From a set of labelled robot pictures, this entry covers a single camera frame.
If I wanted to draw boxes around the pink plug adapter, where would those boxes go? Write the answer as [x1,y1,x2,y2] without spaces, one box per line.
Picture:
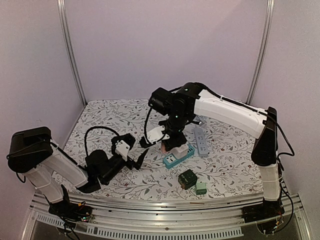
[160,142,168,154]

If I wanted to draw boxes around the teal power strip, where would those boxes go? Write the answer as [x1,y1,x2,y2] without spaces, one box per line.
[162,144,195,169]

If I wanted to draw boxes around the white cube socket adapter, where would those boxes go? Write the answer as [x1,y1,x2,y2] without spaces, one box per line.
[171,144,189,159]

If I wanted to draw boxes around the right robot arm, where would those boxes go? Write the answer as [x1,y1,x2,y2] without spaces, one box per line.
[140,82,282,218]

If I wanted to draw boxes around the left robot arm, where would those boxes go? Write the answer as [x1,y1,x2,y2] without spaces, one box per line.
[6,126,147,217]

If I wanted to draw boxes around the light green plug adapter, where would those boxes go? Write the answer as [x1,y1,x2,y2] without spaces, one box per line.
[195,182,207,198]

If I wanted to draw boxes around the light blue power strip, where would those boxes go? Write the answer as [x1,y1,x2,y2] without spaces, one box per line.
[193,127,209,157]

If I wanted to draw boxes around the dark green cube adapter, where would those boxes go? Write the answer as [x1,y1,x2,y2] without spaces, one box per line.
[178,169,198,190]

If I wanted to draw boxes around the floral patterned table mat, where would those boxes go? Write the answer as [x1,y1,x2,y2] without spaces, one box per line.
[64,99,263,202]

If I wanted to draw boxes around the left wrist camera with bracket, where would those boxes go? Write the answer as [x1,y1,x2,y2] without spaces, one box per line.
[114,140,130,162]

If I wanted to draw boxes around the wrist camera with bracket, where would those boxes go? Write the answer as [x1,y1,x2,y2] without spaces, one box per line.
[114,140,130,162]
[139,125,170,149]

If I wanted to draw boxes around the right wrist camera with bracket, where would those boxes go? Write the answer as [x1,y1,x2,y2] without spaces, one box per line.
[139,125,170,149]

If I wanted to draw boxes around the aluminium front rail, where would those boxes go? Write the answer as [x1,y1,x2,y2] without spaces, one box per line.
[21,192,311,240]

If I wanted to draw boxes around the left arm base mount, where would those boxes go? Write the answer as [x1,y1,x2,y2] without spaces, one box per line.
[48,200,93,222]

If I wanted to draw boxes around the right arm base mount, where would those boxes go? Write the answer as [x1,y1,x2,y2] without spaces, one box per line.
[241,199,285,235]

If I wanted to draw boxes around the right aluminium frame post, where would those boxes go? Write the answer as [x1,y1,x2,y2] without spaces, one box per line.
[246,0,275,105]

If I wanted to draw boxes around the aluminium frame post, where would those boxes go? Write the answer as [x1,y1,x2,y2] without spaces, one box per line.
[56,0,88,107]
[246,0,275,105]

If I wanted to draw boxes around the left aluminium frame post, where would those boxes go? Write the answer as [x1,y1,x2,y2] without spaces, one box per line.
[56,0,88,107]

